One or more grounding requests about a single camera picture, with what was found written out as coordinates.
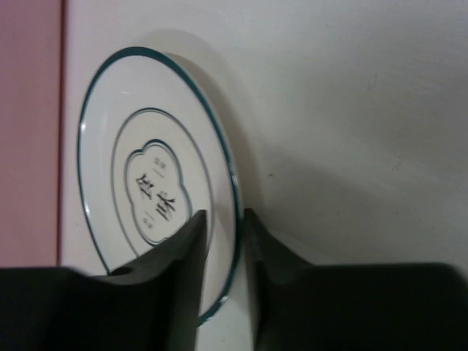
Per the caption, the pink plastic dish rack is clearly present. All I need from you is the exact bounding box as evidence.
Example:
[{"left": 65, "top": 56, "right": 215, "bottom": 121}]
[{"left": 1, "top": 1, "right": 64, "bottom": 267}]

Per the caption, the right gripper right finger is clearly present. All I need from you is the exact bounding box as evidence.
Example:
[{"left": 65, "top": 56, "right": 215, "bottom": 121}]
[{"left": 244, "top": 209, "right": 467, "bottom": 350}]

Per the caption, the white plate with flower emblem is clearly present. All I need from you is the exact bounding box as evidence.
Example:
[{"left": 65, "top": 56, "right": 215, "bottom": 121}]
[{"left": 77, "top": 46, "right": 243, "bottom": 324}]

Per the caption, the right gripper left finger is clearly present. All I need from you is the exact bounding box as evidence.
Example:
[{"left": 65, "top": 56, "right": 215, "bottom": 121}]
[{"left": 1, "top": 210, "right": 207, "bottom": 350}]

